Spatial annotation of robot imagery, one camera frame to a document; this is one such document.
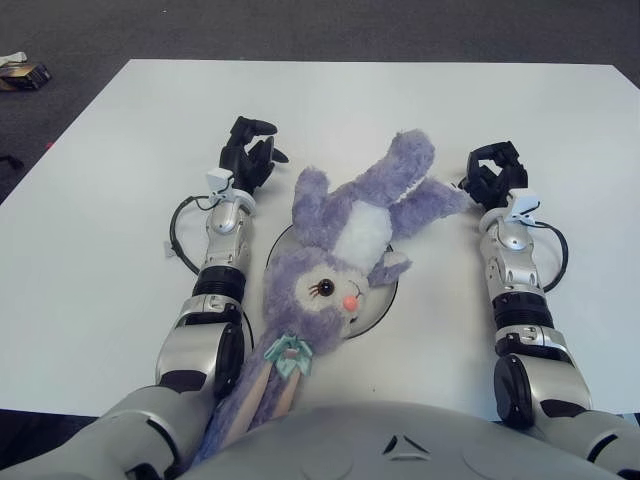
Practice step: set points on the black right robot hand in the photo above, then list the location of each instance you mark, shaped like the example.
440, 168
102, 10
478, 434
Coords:
500, 175

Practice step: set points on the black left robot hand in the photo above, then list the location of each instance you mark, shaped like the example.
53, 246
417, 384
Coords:
247, 162

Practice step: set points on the purple plush bunny doll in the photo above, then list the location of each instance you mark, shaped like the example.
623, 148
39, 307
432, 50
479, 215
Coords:
340, 250

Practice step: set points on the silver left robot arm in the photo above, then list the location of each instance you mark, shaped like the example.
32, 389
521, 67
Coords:
220, 280

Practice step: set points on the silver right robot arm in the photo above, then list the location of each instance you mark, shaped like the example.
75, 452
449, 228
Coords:
530, 310

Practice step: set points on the white plate with black rim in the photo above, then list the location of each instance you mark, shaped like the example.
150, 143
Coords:
375, 305

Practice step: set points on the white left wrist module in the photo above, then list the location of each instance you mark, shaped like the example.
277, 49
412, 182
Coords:
220, 182

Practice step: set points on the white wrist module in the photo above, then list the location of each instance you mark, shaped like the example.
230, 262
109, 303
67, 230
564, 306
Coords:
522, 206
220, 182

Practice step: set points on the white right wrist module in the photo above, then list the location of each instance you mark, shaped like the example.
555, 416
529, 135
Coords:
522, 206

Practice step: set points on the dark cardboard box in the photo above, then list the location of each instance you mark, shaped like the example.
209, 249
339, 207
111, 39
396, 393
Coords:
25, 77

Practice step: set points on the white crumpled object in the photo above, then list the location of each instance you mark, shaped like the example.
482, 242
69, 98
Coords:
12, 57

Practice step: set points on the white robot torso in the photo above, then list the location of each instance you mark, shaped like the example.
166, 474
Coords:
400, 440

